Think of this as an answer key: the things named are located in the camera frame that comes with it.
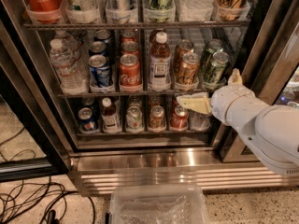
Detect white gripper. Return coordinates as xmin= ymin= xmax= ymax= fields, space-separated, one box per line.
xmin=177 ymin=68 xmax=256 ymax=125

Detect orange can shelf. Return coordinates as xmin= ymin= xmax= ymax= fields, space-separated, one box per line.
xmin=176 ymin=52 xmax=199 ymax=85
xmin=216 ymin=0 xmax=247 ymax=21
xmin=173 ymin=39 xmax=194 ymax=75
xmin=149 ymin=105 xmax=165 ymax=130

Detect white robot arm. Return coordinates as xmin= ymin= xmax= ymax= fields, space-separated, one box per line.
xmin=178 ymin=69 xmax=299 ymax=176

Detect front green can middle shelf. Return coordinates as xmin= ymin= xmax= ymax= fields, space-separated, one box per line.
xmin=204 ymin=51 xmax=230 ymax=84

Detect rear green can middle shelf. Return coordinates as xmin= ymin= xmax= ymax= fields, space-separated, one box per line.
xmin=200 ymin=39 xmax=223 ymax=73

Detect red can bottom shelf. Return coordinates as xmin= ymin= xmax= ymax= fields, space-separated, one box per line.
xmin=170 ymin=105 xmax=189 ymax=130

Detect iced tea bottle middle shelf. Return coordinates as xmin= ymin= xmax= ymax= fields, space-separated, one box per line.
xmin=149 ymin=32 xmax=171 ymax=90

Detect orange can bottom shelf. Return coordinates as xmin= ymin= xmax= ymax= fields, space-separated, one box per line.
xmin=149 ymin=105 xmax=165 ymax=130

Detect green white can bottom shelf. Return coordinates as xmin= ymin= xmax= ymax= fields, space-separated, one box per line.
xmin=126 ymin=106 xmax=143 ymax=131

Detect front red cola can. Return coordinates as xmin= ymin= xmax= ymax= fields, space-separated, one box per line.
xmin=120 ymin=54 xmax=141 ymax=87

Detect orange can top shelf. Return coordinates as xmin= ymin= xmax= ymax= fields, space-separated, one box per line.
xmin=216 ymin=0 xmax=247 ymax=21

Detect rear red cola can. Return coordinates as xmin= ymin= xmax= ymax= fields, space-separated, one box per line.
xmin=121 ymin=29 xmax=137 ymax=42

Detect tea bottle bottom shelf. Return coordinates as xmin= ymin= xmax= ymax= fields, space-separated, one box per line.
xmin=101 ymin=97 xmax=121 ymax=133

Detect front blue pepsi can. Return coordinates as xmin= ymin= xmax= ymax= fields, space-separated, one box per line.
xmin=89 ymin=55 xmax=113 ymax=88

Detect stainless steel fridge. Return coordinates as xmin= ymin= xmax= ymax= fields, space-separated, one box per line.
xmin=0 ymin=0 xmax=298 ymax=196

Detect rear blue pepsi can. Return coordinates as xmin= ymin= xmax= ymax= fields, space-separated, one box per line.
xmin=94 ymin=29 xmax=113 ymax=45

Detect blue silver can top shelf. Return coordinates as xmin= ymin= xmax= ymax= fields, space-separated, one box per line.
xmin=106 ymin=0 xmax=137 ymax=24

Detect blue pepsi can bottom shelf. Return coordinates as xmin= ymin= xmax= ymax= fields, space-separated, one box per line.
xmin=78 ymin=107 xmax=98 ymax=132

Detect front water bottle middle shelf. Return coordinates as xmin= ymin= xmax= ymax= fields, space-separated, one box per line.
xmin=50 ymin=39 xmax=85 ymax=95

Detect rear water bottle middle shelf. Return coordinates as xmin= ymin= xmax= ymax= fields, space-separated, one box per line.
xmin=55 ymin=30 xmax=80 ymax=57

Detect white green can top shelf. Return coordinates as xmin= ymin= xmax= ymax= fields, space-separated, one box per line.
xmin=66 ymin=0 xmax=100 ymax=24

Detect clear plastic bin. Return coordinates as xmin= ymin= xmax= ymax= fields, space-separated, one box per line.
xmin=106 ymin=184 xmax=209 ymax=224

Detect black floor cables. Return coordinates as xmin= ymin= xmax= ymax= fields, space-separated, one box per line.
xmin=0 ymin=126 xmax=96 ymax=224

